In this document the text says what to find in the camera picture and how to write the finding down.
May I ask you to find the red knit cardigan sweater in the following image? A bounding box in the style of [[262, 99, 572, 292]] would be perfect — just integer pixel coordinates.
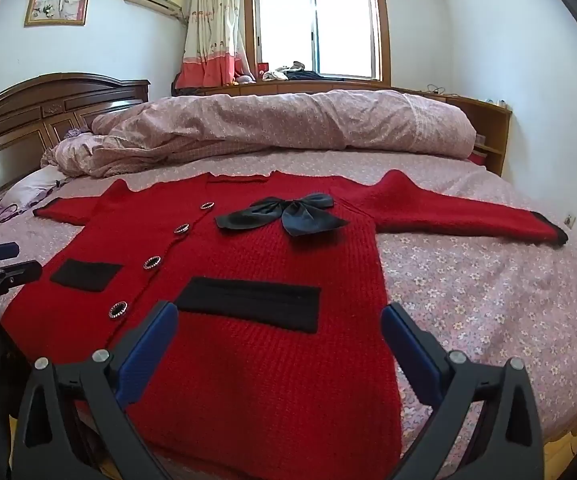
[[2, 170, 567, 479]]

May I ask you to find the clothes pile on windowsill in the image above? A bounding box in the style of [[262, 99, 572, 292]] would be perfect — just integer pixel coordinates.
[[262, 61, 323, 81]]

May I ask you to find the lilac pillow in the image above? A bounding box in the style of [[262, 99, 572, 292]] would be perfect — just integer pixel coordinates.
[[0, 166, 68, 218]]

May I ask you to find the dark wooden headboard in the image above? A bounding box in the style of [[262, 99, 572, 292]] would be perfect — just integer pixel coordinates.
[[0, 73, 150, 195]]

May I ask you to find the pink floral bed sheet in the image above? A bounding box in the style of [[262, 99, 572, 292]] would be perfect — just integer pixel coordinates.
[[0, 148, 577, 480]]

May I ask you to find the dark satin bow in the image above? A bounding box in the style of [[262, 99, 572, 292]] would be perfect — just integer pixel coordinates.
[[216, 193, 349, 237]]

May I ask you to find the cream and red curtain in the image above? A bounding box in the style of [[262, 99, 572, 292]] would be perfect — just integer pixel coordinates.
[[174, 0, 254, 90]]

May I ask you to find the wooden bedside shelf cabinet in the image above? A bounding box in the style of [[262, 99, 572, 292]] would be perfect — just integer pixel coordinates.
[[407, 86, 514, 177]]

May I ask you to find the pink floral duvet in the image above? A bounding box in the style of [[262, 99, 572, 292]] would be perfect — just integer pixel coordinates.
[[40, 90, 476, 178]]

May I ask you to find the wooden framed window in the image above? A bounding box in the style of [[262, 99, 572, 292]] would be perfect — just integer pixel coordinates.
[[244, 0, 391, 86]]

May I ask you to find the wall power socket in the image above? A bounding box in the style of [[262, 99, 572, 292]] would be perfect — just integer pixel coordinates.
[[564, 214, 576, 229]]

